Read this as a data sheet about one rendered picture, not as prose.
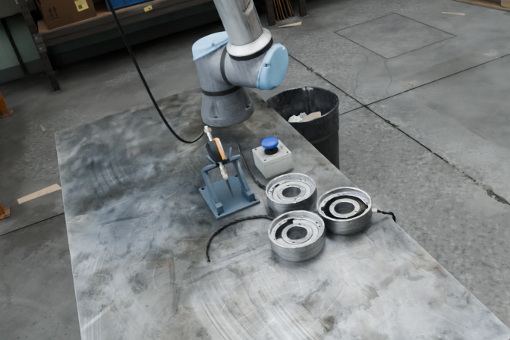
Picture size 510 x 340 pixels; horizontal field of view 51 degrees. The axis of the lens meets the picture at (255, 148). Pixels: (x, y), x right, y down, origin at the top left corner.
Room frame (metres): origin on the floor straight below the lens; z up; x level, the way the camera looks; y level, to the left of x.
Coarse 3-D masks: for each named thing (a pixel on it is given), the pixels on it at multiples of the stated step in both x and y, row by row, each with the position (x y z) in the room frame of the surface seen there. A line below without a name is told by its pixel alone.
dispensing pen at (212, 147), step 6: (204, 132) 1.01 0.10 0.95; (210, 138) 1.00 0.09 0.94; (210, 144) 0.97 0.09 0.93; (216, 144) 0.97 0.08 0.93; (210, 150) 0.97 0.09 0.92; (216, 150) 0.97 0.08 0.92; (210, 156) 0.98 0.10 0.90; (216, 156) 0.96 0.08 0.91; (216, 162) 0.96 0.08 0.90; (222, 162) 0.97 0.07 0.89; (222, 168) 0.96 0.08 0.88; (222, 174) 0.95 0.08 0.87; (228, 186) 0.94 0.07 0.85
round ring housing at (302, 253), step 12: (288, 216) 0.81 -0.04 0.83; (300, 216) 0.81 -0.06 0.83; (312, 216) 0.80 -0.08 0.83; (276, 228) 0.79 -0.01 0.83; (288, 228) 0.78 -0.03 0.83; (300, 228) 0.78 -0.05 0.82; (324, 228) 0.75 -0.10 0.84; (288, 240) 0.75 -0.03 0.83; (300, 240) 0.74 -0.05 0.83; (324, 240) 0.74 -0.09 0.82; (276, 252) 0.74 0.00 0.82; (288, 252) 0.72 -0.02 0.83; (300, 252) 0.71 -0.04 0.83; (312, 252) 0.72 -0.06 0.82
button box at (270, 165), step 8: (280, 144) 1.07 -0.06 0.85; (256, 152) 1.05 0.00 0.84; (264, 152) 1.05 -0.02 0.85; (272, 152) 1.03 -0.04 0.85; (280, 152) 1.03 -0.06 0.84; (288, 152) 1.03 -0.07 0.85; (256, 160) 1.05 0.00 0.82; (264, 160) 1.01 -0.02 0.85; (272, 160) 1.01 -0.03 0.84; (280, 160) 1.01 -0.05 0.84; (288, 160) 1.02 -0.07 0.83; (264, 168) 1.00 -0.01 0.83; (272, 168) 1.01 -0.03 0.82; (280, 168) 1.01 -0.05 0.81; (288, 168) 1.02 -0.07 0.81; (264, 176) 1.01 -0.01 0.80; (272, 176) 1.01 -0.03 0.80
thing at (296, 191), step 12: (276, 180) 0.94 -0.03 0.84; (288, 180) 0.94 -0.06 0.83; (300, 180) 0.93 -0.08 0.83; (312, 180) 0.91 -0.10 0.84; (288, 192) 0.92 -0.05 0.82; (300, 192) 0.90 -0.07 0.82; (312, 192) 0.86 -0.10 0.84; (276, 204) 0.86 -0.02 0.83; (288, 204) 0.84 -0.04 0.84; (300, 204) 0.84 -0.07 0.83; (312, 204) 0.86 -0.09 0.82
